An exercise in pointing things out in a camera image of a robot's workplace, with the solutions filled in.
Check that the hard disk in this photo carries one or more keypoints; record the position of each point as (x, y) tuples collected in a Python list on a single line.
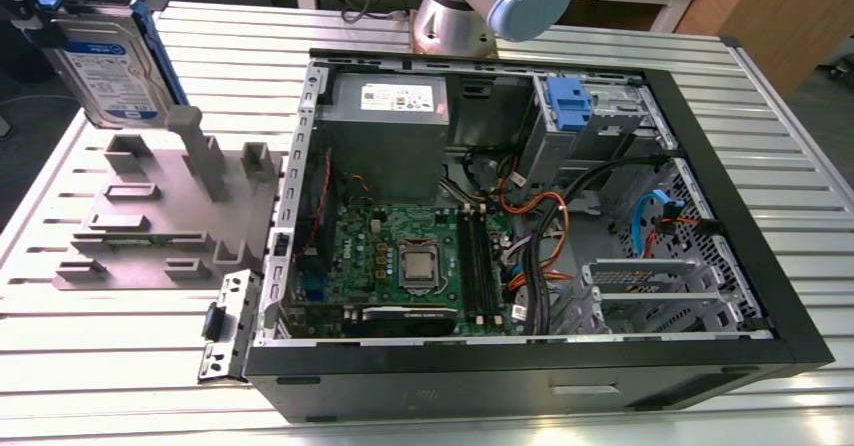
[(110, 76)]

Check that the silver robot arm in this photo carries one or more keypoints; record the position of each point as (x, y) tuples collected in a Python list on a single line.
[(461, 21)]

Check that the metal disk bay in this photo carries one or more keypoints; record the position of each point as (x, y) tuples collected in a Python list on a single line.
[(641, 266)]

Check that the grey parts rack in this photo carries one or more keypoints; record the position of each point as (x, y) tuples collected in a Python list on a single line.
[(167, 206)]

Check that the green RAM stick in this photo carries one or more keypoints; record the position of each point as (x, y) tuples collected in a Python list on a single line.
[(150, 240)]

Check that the grey power supply unit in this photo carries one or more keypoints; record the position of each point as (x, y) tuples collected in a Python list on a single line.
[(387, 166)]

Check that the blue expansion slot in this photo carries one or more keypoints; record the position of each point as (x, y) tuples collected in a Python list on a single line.
[(315, 288)]

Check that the green motherboard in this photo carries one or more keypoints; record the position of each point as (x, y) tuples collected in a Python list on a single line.
[(427, 221)]

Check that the metal CPU socket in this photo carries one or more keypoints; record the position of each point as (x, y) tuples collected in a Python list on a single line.
[(402, 266)]

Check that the silver CPU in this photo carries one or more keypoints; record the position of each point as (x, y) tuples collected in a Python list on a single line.
[(419, 265)]

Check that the blue drive latch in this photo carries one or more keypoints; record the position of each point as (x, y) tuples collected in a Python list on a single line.
[(567, 101)]

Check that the black RAM slot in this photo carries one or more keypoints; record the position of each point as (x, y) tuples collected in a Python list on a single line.
[(470, 266), (483, 266), (490, 266), (477, 266)]

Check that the black graphics card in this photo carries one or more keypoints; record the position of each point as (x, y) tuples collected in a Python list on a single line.
[(407, 321)]

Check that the metal optical drive cage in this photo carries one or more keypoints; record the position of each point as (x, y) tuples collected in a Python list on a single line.
[(601, 136)]

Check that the black open PC case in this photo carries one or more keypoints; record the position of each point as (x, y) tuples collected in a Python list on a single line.
[(467, 376)]

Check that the brown wooden cabinet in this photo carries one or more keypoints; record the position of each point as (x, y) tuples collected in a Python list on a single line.
[(788, 26)]

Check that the metal card retention bracket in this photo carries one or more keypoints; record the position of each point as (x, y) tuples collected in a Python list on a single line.
[(235, 286)]

